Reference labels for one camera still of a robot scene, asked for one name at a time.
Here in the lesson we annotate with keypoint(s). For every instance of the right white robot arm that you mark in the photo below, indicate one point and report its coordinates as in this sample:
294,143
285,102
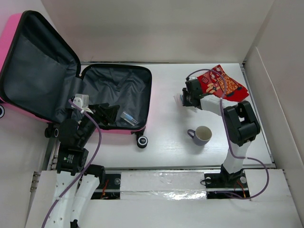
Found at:
241,126

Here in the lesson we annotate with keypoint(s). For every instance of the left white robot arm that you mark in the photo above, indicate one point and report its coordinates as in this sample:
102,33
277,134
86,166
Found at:
77,177

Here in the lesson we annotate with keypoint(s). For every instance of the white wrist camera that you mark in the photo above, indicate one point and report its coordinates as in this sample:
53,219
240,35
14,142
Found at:
81,103
192,78

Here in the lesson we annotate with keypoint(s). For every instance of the pink hard-shell suitcase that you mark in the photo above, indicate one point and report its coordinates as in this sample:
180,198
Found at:
40,72

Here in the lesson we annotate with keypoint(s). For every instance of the clear packaged toothbrush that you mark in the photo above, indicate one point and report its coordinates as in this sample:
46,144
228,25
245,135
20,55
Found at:
129,119

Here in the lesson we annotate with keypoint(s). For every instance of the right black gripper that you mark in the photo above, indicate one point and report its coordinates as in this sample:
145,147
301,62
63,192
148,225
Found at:
185,103

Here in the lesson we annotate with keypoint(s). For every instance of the metal base rail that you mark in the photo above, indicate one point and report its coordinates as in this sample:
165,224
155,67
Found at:
246,187

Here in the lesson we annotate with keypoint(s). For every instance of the red patterned cloth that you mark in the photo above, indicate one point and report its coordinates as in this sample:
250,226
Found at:
212,83

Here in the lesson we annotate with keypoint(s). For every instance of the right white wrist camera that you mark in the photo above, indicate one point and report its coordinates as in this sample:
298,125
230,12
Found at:
192,78

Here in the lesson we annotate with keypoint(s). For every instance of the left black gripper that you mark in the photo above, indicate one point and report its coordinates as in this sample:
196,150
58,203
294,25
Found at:
107,113

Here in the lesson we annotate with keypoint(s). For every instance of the white tissue packet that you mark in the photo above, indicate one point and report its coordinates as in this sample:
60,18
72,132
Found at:
178,101

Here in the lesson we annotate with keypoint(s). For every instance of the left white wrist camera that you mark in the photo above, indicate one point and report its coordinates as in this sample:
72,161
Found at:
81,103

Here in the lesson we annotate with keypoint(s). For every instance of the purple ceramic mug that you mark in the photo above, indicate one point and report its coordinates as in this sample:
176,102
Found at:
201,135

